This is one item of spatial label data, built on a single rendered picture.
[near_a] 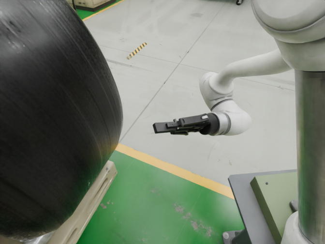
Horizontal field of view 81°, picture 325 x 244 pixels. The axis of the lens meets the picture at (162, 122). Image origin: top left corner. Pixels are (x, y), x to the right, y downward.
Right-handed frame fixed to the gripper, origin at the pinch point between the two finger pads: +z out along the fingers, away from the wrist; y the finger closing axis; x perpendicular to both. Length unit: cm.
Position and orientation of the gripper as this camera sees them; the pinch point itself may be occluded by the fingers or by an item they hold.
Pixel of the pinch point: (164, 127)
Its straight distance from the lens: 58.5
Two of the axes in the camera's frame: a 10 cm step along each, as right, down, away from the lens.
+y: -4.7, 4.6, 7.5
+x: -2.9, -8.9, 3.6
